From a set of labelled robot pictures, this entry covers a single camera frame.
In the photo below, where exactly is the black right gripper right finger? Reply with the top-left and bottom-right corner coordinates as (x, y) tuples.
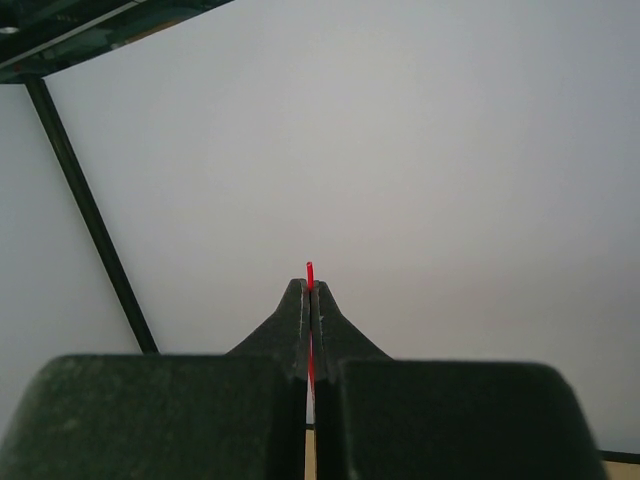
(311, 282), (607, 479)

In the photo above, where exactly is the red wire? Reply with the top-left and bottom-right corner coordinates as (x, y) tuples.
(304, 259), (318, 401)

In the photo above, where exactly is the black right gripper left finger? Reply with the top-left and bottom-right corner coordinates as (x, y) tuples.
(1, 279), (310, 479)

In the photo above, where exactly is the black enclosure frame post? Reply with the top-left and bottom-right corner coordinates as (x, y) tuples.
(23, 75), (159, 354)

